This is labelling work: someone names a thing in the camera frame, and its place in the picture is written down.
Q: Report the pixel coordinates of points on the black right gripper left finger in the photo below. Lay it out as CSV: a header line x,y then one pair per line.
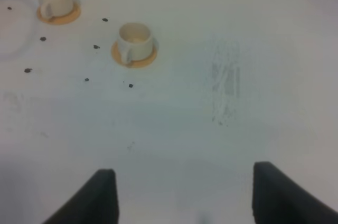
x,y
95,202

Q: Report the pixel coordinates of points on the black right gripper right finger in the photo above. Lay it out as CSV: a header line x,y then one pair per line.
x,y
278,199

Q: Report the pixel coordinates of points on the orange coaster near teapot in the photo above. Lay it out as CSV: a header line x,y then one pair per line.
x,y
62,20

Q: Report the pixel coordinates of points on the orange coaster far right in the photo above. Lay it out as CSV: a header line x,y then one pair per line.
x,y
142,61

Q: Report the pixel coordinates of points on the white teacup far right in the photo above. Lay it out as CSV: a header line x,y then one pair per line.
x,y
132,32

